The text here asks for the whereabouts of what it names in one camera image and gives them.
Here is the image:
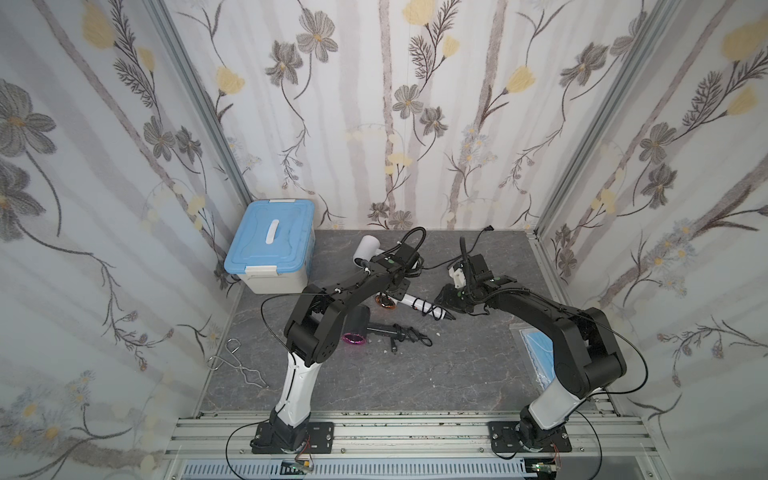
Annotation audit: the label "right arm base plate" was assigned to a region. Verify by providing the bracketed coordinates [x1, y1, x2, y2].
[487, 420, 573, 454]

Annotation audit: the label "white vented cable duct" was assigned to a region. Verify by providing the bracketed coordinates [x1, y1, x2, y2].
[176, 458, 537, 479]

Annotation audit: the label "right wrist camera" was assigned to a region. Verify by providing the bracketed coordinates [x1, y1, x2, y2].
[448, 264, 467, 290]

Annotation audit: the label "blue face mask pack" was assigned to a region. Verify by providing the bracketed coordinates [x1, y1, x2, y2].
[509, 323, 555, 391]

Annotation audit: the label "white hair dryer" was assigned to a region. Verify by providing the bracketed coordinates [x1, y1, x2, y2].
[353, 235, 383, 267]
[375, 293, 456, 320]

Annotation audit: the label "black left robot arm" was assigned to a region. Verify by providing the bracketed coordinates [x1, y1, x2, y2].
[250, 245, 420, 454]

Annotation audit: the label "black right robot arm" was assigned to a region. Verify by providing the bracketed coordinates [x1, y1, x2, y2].
[441, 265, 627, 451]

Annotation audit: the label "dark grey pink hair dryer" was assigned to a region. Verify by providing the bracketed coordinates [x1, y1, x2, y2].
[341, 305, 406, 345]

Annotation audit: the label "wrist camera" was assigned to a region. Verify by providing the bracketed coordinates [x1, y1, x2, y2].
[448, 264, 467, 290]
[390, 226, 427, 269]

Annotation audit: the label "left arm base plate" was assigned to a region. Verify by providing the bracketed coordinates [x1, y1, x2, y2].
[250, 422, 335, 454]

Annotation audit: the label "aluminium rail frame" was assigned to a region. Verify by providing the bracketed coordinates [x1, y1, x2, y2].
[162, 411, 671, 479]

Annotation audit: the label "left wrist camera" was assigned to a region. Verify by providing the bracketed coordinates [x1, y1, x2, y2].
[390, 226, 427, 269]

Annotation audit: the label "metal wire tongs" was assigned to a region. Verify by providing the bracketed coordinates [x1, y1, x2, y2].
[207, 338, 268, 389]

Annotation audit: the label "blue lid storage box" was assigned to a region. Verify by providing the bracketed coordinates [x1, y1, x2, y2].
[224, 199, 315, 294]

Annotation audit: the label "black cord of far dryer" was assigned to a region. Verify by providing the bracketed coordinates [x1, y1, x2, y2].
[419, 224, 497, 272]

